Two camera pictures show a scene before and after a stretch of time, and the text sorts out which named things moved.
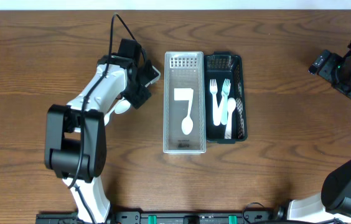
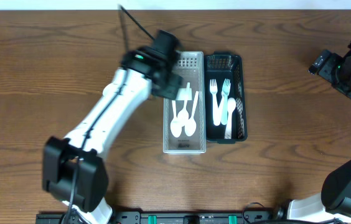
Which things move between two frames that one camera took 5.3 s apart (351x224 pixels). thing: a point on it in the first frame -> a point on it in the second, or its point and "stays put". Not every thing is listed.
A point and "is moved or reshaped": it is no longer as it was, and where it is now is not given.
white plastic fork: (216, 116) stays put
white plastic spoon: (122, 106) is moved or reshaped
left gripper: (139, 97) -> (169, 88)
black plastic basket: (223, 65) stays put
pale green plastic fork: (225, 93) stays put
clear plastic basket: (184, 70) stays put
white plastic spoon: (231, 104) stays put
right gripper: (327, 70) stays put
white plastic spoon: (107, 116) is moved or reshaped
